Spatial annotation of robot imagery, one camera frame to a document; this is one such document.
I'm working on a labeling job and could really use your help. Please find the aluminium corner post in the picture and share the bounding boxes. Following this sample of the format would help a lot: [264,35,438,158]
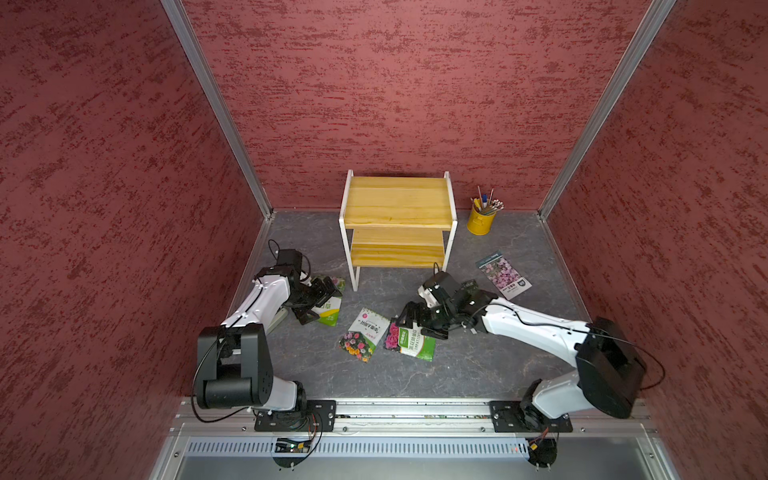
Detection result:
[161,0,274,221]
[538,0,676,223]

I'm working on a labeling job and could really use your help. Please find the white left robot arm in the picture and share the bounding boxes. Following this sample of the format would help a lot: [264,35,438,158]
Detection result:
[191,243,339,434]

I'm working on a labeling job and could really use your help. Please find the pink flower seed bag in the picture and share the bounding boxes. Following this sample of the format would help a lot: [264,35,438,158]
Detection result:
[476,252,531,300]

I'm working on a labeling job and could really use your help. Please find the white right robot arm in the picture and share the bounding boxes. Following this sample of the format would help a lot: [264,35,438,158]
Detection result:
[392,270,654,437]

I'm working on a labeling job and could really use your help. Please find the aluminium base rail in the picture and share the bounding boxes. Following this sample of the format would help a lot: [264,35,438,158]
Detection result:
[166,398,664,465]

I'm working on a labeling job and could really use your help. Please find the colourful flower seed bag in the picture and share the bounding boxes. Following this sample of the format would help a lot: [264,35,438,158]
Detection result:
[338,308,390,363]

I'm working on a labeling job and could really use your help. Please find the green white seed bag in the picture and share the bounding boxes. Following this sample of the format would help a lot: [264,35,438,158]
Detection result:
[313,277,346,327]

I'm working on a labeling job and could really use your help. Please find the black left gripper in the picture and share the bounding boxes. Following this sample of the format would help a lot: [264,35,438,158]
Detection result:
[286,276,342,324]

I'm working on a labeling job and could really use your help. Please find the right aluminium corner post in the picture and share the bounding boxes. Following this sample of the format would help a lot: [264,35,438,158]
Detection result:
[538,0,676,223]

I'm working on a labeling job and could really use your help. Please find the white green rectangular box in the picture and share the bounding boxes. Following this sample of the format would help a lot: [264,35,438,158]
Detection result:
[264,308,289,335]

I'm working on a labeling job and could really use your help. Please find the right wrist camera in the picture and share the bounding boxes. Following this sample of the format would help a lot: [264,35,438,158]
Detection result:
[418,285,439,308]

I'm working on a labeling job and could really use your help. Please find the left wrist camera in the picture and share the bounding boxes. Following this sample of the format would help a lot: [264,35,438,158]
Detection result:
[296,271,312,287]

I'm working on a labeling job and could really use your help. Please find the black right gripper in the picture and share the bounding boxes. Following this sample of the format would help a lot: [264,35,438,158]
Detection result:
[394,301,457,339]

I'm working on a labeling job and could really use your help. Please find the left aluminium corner post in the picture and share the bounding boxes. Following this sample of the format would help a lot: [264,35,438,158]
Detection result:
[161,0,274,221]

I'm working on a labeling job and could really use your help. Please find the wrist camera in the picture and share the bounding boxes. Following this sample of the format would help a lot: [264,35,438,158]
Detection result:
[296,271,312,287]
[418,285,439,308]

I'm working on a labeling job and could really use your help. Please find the white wooden two-tier shelf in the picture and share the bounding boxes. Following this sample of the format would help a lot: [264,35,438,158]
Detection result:
[338,170,458,290]

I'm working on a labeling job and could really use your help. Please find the yellow pen cup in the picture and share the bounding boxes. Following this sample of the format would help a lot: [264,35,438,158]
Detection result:
[467,187,505,236]

